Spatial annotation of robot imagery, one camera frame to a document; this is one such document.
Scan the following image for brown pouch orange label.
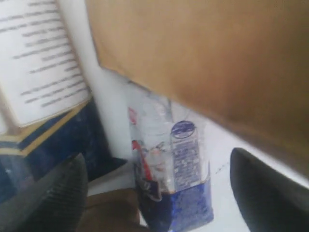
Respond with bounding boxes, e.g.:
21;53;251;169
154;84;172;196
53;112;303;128
77;188;149;232

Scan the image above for small blue white packet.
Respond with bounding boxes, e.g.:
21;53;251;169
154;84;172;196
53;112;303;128
126;82;214;232

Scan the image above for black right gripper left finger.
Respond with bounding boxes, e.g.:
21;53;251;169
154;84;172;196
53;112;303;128
0;154;88;232

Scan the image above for blue noodle packet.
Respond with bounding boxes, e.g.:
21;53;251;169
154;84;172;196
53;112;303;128
0;0;126;202

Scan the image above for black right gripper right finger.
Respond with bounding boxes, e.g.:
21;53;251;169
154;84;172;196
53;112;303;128
230;147;309;232

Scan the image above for brown paper bag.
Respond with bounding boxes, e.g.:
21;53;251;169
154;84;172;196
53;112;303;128
86;0;309;176

